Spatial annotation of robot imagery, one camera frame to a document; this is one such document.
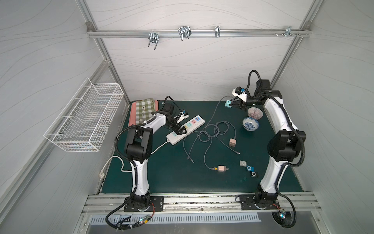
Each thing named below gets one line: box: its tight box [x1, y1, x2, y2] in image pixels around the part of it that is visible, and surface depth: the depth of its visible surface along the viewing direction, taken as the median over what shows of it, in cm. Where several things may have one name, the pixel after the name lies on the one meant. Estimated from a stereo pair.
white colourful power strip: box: [166, 114, 206, 146], surface depth 103 cm
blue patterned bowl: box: [242, 117, 260, 132], surface depth 106 cm
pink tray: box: [128, 99, 159, 127], surface depth 114 cm
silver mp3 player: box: [239, 160, 247, 167], surface depth 89 cm
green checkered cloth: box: [135, 97, 156, 125], surface depth 120 cm
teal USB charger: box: [224, 99, 232, 108], surface depth 86 cm
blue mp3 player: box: [246, 165, 255, 172], surface depth 86 cm
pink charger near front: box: [217, 165, 229, 173], surface depth 84 cm
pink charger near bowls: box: [228, 137, 237, 148], surface depth 97 cm
